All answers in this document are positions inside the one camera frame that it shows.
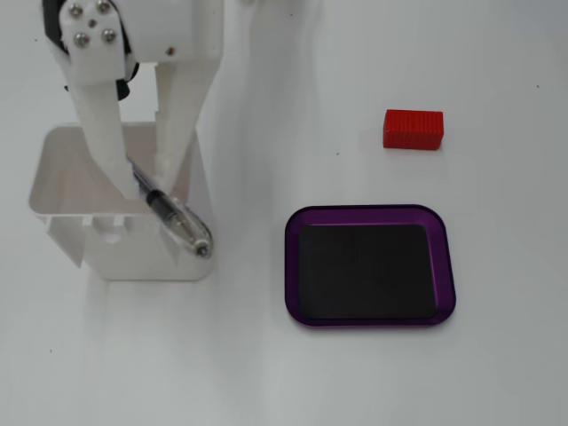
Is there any white plastic pen holder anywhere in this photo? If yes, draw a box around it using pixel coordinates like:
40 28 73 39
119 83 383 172
28 122 219 282

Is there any black cable tie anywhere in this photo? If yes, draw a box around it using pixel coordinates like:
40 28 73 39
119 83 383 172
114 61 141 101

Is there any purple metal tray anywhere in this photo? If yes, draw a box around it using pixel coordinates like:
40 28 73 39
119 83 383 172
283 203 457 330

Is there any red ribbed plastic block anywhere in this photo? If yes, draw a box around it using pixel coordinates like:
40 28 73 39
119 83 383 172
382 108 445 150

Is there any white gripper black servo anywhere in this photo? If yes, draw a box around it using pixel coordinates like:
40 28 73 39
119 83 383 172
50 0 225 201

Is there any clear black ballpoint pen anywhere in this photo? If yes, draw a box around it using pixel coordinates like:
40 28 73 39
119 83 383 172
125 154 215 259

